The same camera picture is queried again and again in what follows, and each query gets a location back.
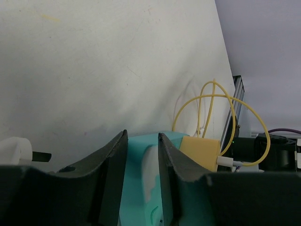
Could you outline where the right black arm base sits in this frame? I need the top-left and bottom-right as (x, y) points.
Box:
(230, 133), (301, 172)

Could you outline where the yellow charger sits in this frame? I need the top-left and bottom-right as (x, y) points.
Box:
(179, 136), (221, 172)

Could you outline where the teal triangular socket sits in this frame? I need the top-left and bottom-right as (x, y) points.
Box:
(117, 131), (190, 226)

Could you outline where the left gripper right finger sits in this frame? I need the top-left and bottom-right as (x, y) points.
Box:
(158, 133), (301, 226)

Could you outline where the aluminium front rail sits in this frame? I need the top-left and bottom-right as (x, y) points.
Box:
(221, 75), (245, 148)

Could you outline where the yellow cable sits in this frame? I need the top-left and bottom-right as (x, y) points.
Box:
(171, 79), (271, 168)

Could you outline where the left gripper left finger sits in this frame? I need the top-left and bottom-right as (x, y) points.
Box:
(0, 130), (128, 226)

